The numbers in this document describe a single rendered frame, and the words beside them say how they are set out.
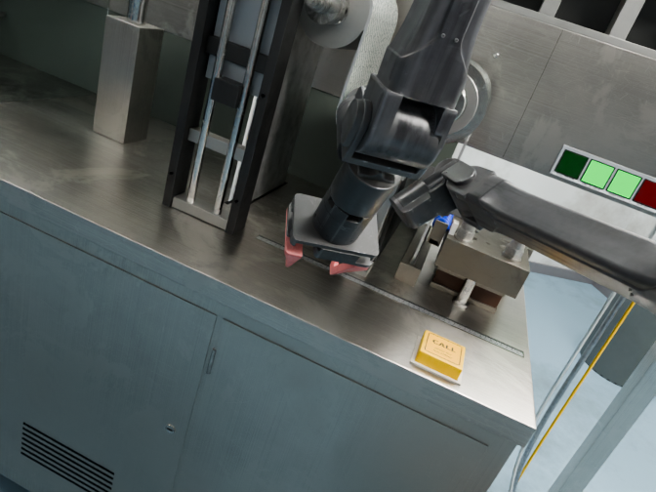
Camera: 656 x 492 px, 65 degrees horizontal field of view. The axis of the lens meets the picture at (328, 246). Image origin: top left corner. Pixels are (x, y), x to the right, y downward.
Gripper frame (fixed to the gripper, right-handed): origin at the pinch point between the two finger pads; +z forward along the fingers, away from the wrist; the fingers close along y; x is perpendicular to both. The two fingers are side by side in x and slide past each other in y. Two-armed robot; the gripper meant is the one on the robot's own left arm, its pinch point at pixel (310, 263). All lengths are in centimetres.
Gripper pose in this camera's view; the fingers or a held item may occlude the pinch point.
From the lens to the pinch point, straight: 65.5
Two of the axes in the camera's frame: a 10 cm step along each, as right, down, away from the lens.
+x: 0.0, 8.4, -5.5
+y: -9.4, -1.9, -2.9
